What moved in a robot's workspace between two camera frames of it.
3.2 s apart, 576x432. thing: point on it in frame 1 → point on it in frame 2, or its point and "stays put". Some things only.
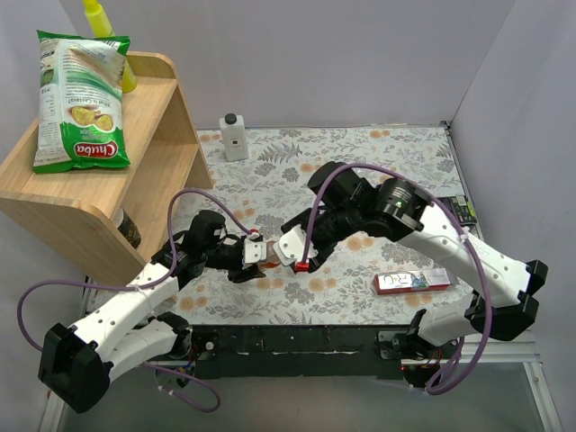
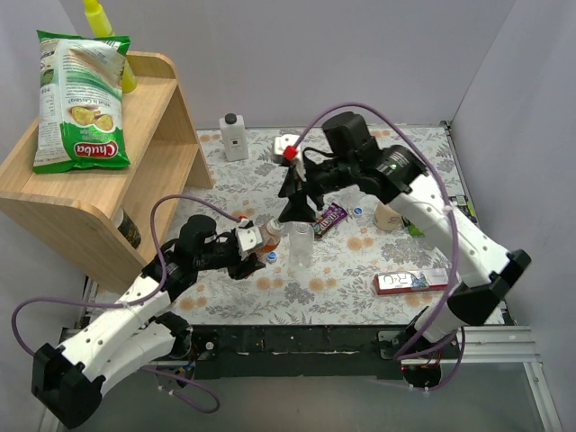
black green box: [460, 209] stays put
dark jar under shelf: [127, 228] stays put
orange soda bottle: [272, 260] → [270, 235]
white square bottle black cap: [235, 137] stays put
